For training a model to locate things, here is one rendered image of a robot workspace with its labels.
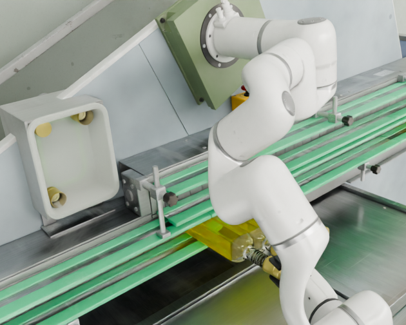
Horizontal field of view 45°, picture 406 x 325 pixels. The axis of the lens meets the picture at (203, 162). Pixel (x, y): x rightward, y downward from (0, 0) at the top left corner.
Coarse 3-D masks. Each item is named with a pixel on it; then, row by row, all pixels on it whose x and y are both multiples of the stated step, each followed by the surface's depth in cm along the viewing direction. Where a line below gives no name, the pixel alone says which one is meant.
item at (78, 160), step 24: (48, 120) 95; (72, 120) 106; (96, 120) 105; (48, 144) 104; (72, 144) 107; (96, 144) 109; (48, 168) 105; (72, 168) 109; (96, 168) 113; (72, 192) 110; (96, 192) 110
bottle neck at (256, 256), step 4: (248, 248) 105; (252, 248) 104; (244, 252) 105; (248, 252) 104; (252, 252) 103; (256, 252) 103; (260, 252) 103; (244, 256) 105; (248, 256) 104; (252, 256) 103; (256, 256) 102; (260, 256) 102; (264, 256) 102; (268, 256) 102; (252, 260) 103; (256, 260) 102; (260, 260) 101; (256, 264) 103; (260, 264) 102
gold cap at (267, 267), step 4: (272, 256) 101; (264, 260) 100; (268, 260) 100; (264, 264) 100; (268, 264) 99; (272, 264) 99; (264, 268) 100; (268, 268) 99; (272, 268) 99; (268, 272) 100; (272, 272) 99; (276, 272) 98; (280, 272) 98; (276, 276) 98
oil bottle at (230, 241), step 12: (216, 216) 115; (192, 228) 116; (204, 228) 112; (216, 228) 110; (228, 228) 110; (204, 240) 113; (216, 240) 109; (228, 240) 106; (240, 240) 105; (252, 240) 106; (228, 252) 107; (240, 252) 105
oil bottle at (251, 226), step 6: (246, 222) 112; (252, 222) 112; (240, 228) 111; (246, 228) 110; (252, 228) 110; (258, 228) 110; (252, 234) 108; (258, 234) 108; (258, 240) 108; (264, 240) 108; (258, 246) 108
